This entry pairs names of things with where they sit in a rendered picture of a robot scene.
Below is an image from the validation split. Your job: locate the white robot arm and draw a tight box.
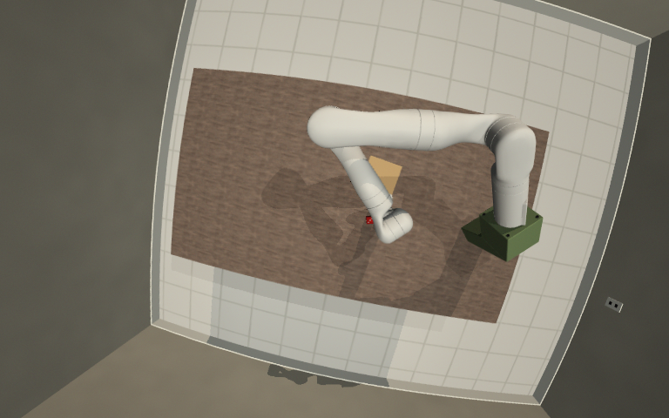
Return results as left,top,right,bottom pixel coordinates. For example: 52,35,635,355
307,105,536,244

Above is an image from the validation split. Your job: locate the tan flat mat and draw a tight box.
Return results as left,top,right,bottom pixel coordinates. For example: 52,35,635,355
368,156,402,195

